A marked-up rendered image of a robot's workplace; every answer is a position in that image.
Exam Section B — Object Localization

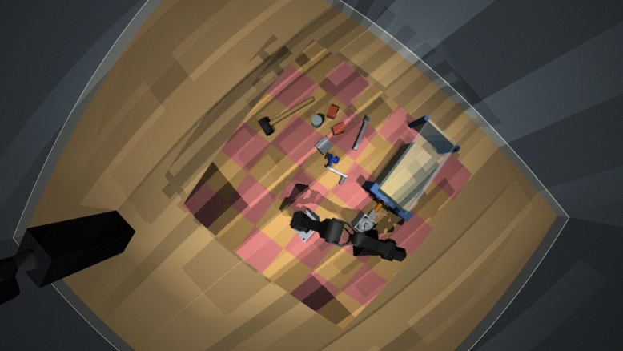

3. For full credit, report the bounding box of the reddish-brown cube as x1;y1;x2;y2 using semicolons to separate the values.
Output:
327;105;338;119
332;123;345;136

